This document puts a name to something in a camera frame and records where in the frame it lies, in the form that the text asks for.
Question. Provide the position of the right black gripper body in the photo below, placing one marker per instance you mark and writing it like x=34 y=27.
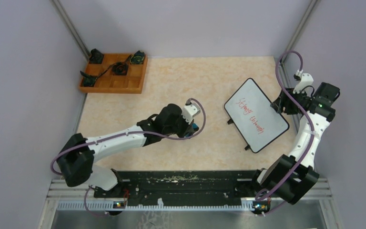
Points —
x=290 y=108

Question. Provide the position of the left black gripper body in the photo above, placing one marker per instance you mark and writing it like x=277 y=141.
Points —
x=180 y=129

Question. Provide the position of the blue whiteboard eraser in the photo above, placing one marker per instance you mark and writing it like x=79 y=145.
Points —
x=194 y=128

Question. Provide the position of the small black-framed whiteboard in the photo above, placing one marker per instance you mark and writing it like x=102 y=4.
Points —
x=249 y=109

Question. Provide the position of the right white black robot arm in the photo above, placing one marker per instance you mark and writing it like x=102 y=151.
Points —
x=291 y=176

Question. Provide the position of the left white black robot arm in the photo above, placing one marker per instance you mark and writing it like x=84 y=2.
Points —
x=77 y=159

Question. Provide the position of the orange wooden compartment tray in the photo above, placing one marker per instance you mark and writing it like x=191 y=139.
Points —
x=132 y=83

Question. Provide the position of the dark object tray top-right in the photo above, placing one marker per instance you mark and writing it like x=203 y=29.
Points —
x=137 y=58

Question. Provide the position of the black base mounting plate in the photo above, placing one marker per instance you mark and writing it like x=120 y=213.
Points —
x=231 y=183

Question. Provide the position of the dark object tray centre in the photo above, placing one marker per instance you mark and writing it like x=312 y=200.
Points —
x=120 y=68

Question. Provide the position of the dark object tray bottom-left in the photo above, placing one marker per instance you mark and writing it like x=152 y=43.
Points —
x=88 y=80

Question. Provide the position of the dark object tray top-left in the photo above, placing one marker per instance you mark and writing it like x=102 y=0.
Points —
x=96 y=57

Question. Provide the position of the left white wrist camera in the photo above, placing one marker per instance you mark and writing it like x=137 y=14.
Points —
x=189 y=111

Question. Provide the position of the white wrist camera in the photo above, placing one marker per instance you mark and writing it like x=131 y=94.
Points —
x=189 y=111
x=304 y=80

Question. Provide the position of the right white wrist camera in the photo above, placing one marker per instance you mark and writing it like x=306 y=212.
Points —
x=304 y=80

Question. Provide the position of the aluminium frame rail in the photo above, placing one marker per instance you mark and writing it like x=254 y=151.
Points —
x=79 y=199

